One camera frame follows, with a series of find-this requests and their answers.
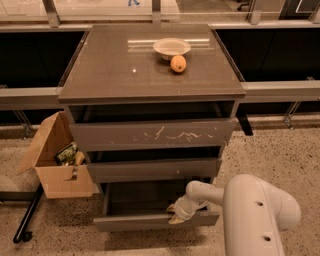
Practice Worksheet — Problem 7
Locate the grey middle drawer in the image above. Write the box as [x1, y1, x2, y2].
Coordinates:
[87, 158, 222, 183]

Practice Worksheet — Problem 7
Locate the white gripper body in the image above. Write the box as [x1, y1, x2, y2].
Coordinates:
[174, 195, 209, 221]

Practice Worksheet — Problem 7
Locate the grey bottom drawer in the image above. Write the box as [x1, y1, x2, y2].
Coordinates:
[94, 179, 219, 232]

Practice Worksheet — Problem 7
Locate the white bowl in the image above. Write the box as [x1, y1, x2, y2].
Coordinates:
[153, 38, 191, 61]

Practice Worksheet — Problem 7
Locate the green snack bag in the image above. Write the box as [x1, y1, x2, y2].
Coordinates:
[54, 142, 78, 166]

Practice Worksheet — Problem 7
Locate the grey drawer cabinet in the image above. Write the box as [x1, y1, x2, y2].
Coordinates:
[57, 23, 247, 210]

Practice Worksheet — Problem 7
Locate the orange fruit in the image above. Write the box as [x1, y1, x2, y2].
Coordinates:
[170, 55, 187, 73]

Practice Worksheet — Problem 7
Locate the grey top drawer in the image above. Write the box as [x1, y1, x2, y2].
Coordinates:
[70, 119, 234, 152]

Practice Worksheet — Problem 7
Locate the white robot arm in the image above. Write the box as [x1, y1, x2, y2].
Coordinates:
[167, 174, 301, 256]

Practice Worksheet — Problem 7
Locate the cardboard box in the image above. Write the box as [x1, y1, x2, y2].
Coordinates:
[17, 111, 96, 199]

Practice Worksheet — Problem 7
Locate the black metal floor stand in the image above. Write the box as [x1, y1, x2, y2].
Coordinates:
[0, 184, 44, 244]

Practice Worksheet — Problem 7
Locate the grey drawer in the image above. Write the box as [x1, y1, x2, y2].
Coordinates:
[70, 119, 234, 152]
[87, 158, 222, 183]
[94, 179, 219, 232]

